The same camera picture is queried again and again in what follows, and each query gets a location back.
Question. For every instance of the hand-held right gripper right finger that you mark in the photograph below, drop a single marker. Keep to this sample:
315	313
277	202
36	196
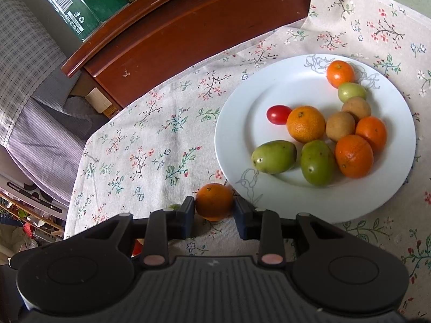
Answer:
239	217

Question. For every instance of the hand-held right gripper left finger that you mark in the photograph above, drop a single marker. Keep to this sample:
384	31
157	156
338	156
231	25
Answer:
188	215

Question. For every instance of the small green jujube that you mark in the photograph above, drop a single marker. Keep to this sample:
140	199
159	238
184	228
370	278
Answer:
174	206

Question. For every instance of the red cherry tomato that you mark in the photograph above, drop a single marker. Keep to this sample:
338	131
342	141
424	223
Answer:
278	114
137	247

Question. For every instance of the white plate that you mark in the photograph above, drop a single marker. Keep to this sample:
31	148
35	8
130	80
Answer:
256	107

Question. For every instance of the large orange mandarin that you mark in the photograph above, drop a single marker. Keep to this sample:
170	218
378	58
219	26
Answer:
306	123

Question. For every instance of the brown longan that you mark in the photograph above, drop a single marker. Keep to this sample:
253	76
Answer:
340	126
356	107

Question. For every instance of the round green jujube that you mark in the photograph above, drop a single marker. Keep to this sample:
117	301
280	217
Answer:
352	91

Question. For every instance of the wooden shelf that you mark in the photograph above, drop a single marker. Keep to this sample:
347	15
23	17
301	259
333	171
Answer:
30	222

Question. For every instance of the white plastic chair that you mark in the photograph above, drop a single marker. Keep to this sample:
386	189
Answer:
23	188

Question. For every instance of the floral tablecloth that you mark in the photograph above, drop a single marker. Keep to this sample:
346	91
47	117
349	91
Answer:
151	141

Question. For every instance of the lilac striped cloth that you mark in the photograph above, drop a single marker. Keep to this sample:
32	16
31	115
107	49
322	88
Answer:
43	141

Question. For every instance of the small cardboard carton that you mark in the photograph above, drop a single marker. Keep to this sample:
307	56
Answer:
97	99

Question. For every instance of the brown wooden headboard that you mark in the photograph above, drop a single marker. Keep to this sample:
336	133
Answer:
202	23

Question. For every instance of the checked cloth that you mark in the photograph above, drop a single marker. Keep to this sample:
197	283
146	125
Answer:
23	57

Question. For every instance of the green cardboard box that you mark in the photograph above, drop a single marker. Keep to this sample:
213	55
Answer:
87	3

